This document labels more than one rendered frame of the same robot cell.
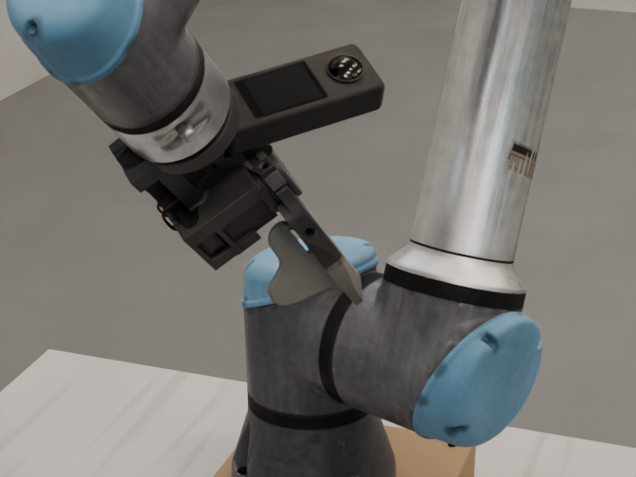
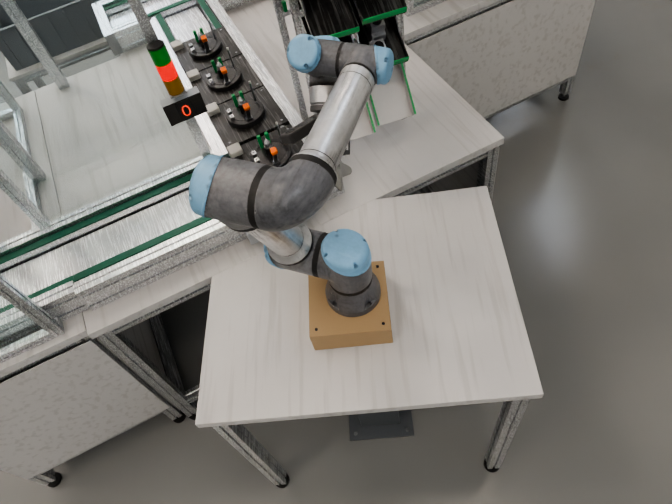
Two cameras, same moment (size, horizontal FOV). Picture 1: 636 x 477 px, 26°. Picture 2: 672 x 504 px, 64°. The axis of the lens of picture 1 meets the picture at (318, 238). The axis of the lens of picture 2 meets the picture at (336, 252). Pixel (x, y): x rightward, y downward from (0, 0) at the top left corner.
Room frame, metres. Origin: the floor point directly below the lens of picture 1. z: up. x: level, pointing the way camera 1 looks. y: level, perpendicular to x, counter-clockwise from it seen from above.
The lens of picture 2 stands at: (1.84, -0.15, 2.21)
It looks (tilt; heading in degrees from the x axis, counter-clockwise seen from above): 54 degrees down; 170
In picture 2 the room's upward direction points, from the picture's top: 14 degrees counter-clockwise
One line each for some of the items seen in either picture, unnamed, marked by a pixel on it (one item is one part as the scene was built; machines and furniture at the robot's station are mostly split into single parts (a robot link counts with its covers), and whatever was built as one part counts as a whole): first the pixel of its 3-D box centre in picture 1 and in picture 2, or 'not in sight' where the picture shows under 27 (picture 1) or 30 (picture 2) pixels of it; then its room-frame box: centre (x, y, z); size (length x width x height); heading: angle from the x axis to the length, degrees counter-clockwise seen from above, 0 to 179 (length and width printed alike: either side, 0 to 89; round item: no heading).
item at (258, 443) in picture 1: (312, 433); (351, 283); (1.08, 0.00, 0.99); 0.15 x 0.15 x 0.10
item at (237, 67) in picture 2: not in sight; (221, 71); (-0.01, -0.09, 1.01); 0.24 x 0.24 x 0.13; 5
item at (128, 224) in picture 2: not in sight; (193, 202); (0.49, -0.35, 0.91); 0.84 x 0.28 x 0.10; 95
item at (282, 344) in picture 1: (316, 318); (345, 259); (1.08, 0.00, 1.11); 0.13 x 0.12 x 0.14; 49
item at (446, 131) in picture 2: not in sight; (238, 113); (0.05, -0.08, 0.84); 1.50 x 1.41 x 0.03; 95
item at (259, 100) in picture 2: not in sight; (242, 106); (0.24, -0.07, 1.01); 0.24 x 0.24 x 0.13; 5
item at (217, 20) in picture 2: not in sight; (230, 95); (0.01, -0.09, 0.91); 1.24 x 0.33 x 0.10; 5
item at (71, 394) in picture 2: not in sight; (41, 282); (0.13, -1.15, 0.43); 1.39 x 0.63 x 0.86; 5
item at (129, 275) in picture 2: not in sight; (215, 233); (0.67, -0.31, 0.91); 0.89 x 0.06 x 0.11; 95
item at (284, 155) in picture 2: not in sight; (271, 155); (0.49, -0.05, 0.98); 0.14 x 0.14 x 0.02
